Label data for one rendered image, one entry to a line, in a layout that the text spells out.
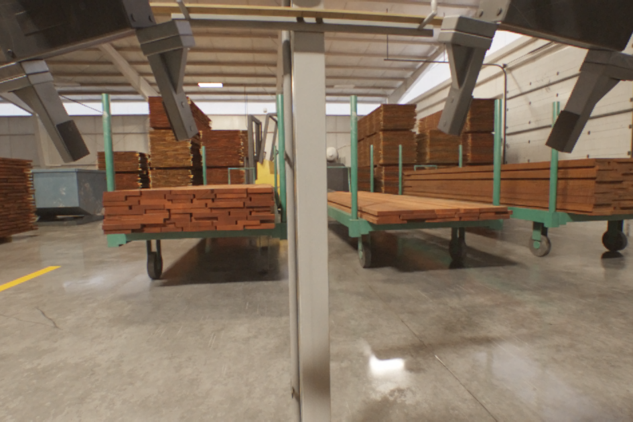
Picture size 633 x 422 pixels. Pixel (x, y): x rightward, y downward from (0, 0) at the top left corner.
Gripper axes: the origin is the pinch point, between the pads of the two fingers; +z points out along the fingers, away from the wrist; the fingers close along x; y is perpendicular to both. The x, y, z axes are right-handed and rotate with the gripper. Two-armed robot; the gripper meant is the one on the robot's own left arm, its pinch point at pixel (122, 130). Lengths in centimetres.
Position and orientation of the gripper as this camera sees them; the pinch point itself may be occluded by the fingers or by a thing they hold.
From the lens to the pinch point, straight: 40.2
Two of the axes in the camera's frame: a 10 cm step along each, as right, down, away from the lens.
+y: 0.6, -4.8, 8.8
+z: 1.9, 8.7, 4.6
